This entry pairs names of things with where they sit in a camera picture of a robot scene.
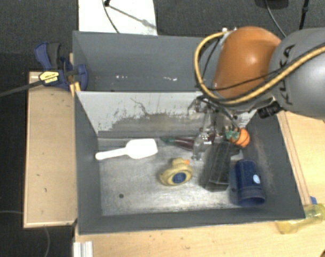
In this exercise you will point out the dark blue cup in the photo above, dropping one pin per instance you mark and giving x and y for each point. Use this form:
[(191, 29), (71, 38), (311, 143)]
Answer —
[(246, 183)]

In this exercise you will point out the dark red green-tipped object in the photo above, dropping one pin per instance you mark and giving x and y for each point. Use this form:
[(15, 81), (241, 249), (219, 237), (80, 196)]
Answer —
[(184, 143)]

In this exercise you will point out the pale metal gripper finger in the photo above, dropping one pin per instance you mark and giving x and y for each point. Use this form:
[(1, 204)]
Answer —
[(197, 153), (206, 140)]

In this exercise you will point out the dark green flat block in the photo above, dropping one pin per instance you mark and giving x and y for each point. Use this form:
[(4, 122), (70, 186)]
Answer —
[(217, 165)]

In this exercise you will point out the orange toy fruit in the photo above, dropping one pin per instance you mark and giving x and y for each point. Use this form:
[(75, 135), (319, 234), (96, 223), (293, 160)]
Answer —
[(243, 138)]

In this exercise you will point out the white plastic scoop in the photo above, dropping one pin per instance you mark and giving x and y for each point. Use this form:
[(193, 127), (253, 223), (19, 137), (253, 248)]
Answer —
[(140, 149)]

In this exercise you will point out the black cylinder on white bracket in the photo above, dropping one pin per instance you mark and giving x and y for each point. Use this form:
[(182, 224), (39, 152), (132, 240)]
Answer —
[(269, 109)]

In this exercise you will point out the pale wood flat board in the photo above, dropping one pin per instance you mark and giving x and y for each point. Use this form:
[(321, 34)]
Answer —
[(49, 154)]

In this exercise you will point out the yellow rubber duck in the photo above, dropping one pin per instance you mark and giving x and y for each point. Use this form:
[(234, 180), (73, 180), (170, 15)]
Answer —
[(175, 174)]

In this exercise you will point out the grey metal bin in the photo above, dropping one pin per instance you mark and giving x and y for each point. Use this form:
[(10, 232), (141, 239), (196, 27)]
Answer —
[(140, 194)]

